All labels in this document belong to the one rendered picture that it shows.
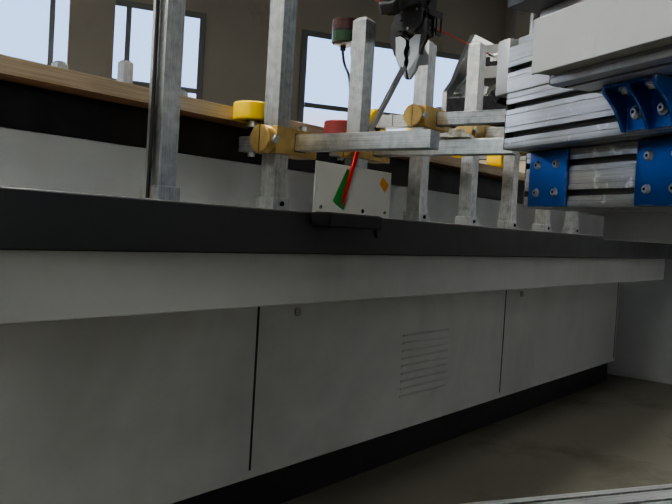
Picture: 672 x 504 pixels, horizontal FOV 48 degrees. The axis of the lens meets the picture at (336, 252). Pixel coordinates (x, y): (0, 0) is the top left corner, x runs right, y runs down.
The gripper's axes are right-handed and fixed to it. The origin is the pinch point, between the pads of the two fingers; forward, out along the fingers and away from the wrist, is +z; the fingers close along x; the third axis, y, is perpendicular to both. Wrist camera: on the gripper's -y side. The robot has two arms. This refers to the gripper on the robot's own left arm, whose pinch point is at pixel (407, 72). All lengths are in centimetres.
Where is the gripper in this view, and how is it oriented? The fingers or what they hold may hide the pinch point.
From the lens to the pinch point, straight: 161.4
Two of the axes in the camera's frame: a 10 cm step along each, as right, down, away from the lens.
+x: -7.9, -0.7, 6.1
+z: -0.6, 10.0, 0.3
